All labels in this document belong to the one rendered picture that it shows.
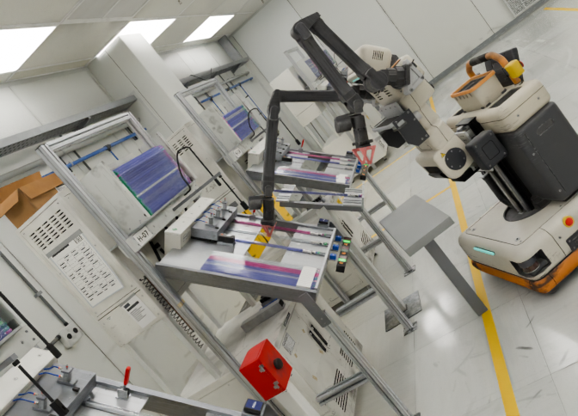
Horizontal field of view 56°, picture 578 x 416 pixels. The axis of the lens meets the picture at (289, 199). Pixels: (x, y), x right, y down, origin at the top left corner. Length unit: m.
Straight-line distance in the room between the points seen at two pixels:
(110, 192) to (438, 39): 8.19
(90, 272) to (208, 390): 0.77
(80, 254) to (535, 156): 2.04
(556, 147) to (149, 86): 4.30
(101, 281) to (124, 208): 0.35
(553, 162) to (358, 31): 7.73
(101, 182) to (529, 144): 1.87
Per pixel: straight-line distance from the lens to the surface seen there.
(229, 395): 2.70
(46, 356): 1.80
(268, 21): 10.35
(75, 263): 2.63
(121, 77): 6.07
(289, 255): 2.59
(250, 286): 2.34
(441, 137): 2.57
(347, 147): 7.22
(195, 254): 2.55
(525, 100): 2.59
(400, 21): 10.07
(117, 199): 2.53
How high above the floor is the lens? 1.41
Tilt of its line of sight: 8 degrees down
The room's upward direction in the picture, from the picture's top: 39 degrees counter-clockwise
